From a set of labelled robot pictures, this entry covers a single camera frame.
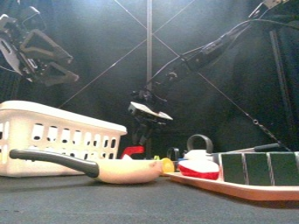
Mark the red plastic toy piece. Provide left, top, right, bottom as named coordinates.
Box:
left=119, top=145, right=146, bottom=160

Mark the yellow round toy piece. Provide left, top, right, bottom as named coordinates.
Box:
left=159, top=157, right=176, bottom=174

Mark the white plastic laundry basket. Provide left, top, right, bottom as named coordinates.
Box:
left=0, top=100, right=128, bottom=179

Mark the dark green block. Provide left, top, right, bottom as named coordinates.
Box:
left=244, top=152, right=271, bottom=186
left=219, top=153, right=247, bottom=186

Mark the light wooden tray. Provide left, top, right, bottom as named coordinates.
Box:
left=163, top=171, right=299, bottom=202

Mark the right wrist camera white plate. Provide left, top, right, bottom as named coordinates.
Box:
left=127, top=101, right=174, bottom=123

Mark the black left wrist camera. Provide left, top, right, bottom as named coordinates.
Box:
left=17, top=5, right=47, bottom=32

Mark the thin diagonal frame wire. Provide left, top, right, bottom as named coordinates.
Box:
left=57, top=0, right=198, bottom=109

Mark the cream toy pan black handle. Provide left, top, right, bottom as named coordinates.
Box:
left=8, top=148, right=164, bottom=186

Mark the white toy kettle black handle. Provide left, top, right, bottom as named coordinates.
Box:
left=182, top=133, right=215, bottom=162

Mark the grey vertical frame pole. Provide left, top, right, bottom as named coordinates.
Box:
left=144, top=0, right=155, bottom=91

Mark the toy knife black handle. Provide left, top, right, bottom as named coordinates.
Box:
left=228, top=142, right=283, bottom=154

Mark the dark side frame post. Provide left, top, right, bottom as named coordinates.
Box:
left=267, top=28, right=295, bottom=147

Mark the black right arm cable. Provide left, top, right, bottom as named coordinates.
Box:
left=147, top=17, right=299, bottom=87

